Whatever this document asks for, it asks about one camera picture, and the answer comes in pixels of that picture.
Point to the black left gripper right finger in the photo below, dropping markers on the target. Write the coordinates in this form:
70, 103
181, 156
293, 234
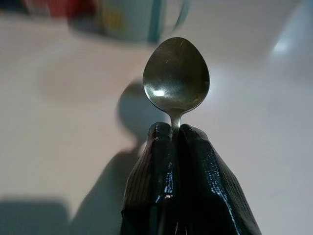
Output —
207, 181

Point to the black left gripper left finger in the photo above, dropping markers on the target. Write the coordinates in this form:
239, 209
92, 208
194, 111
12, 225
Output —
151, 176

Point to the silver metal spoon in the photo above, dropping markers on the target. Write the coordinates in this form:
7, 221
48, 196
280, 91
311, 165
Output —
176, 73

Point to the white mug with colourful print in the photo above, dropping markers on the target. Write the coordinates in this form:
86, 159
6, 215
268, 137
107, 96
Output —
127, 17

